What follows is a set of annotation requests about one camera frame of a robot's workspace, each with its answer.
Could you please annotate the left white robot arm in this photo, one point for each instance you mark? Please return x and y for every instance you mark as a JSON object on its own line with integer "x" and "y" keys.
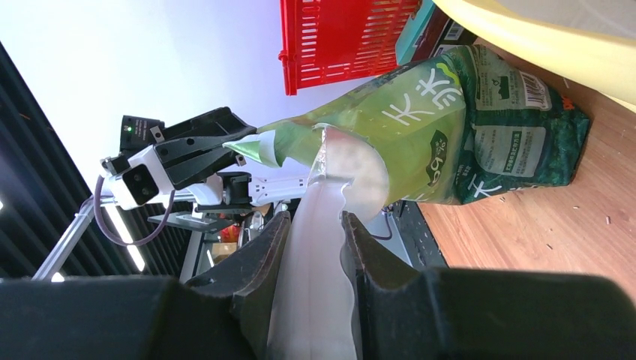
{"x": 222, "y": 189}

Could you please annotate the teal box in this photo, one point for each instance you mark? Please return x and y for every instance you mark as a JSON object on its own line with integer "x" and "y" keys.
{"x": 412, "y": 31}

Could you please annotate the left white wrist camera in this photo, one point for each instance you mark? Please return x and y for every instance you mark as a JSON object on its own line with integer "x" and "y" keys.
{"x": 137, "y": 180}

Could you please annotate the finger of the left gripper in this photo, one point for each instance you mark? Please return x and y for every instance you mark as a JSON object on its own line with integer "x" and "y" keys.
{"x": 193, "y": 159}
{"x": 218, "y": 122}

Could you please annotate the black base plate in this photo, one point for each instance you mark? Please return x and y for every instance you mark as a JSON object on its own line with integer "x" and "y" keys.
{"x": 421, "y": 247}

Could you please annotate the clear plastic scoop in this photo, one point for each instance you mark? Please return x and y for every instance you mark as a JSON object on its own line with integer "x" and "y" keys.
{"x": 314, "y": 314}

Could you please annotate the yellow litter box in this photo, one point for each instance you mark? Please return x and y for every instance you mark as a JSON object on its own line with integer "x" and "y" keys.
{"x": 589, "y": 42}

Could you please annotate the green litter bag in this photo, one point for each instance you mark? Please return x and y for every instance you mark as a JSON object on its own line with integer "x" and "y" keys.
{"x": 453, "y": 129}

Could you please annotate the dark brown box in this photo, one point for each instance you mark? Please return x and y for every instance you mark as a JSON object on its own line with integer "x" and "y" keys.
{"x": 439, "y": 35}

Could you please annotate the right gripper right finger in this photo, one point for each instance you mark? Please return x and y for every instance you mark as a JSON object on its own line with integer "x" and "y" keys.
{"x": 464, "y": 313}

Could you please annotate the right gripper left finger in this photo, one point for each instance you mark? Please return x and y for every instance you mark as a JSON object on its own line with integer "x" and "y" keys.
{"x": 223, "y": 313}

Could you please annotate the red plastic basket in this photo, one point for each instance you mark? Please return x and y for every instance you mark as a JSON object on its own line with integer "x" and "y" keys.
{"x": 331, "y": 41}

